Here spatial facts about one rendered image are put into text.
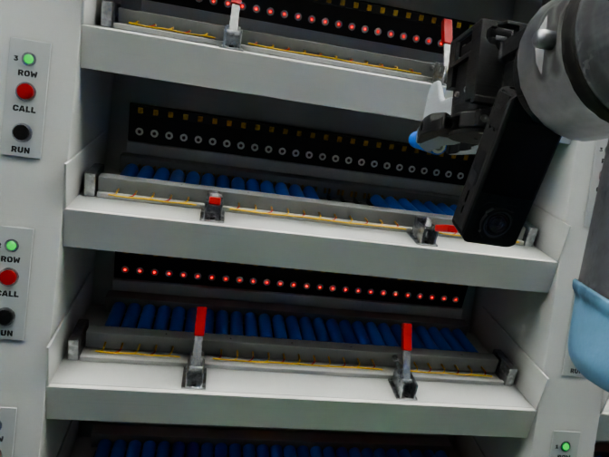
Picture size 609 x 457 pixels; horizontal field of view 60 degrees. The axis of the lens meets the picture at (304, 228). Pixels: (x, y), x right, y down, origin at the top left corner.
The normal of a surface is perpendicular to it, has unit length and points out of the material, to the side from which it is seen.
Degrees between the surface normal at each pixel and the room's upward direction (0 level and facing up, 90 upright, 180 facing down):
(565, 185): 90
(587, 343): 87
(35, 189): 90
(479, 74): 87
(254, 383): 17
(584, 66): 120
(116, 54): 106
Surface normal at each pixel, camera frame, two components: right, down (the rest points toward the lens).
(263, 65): 0.14, 0.35
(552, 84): -0.87, 0.47
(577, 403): 0.18, 0.07
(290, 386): 0.17, -0.93
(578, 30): -0.99, 0.00
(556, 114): -0.68, 0.72
